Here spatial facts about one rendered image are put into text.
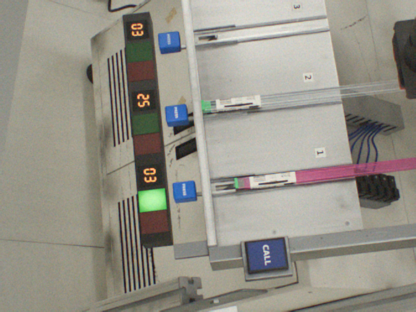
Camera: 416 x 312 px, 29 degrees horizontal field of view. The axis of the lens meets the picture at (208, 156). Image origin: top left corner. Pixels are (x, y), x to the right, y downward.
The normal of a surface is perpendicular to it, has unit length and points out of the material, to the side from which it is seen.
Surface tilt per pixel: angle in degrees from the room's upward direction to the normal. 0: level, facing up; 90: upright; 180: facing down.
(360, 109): 0
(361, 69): 0
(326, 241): 46
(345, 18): 0
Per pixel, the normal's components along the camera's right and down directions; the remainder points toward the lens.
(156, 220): -0.06, -0.31
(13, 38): 0.67, -0.30
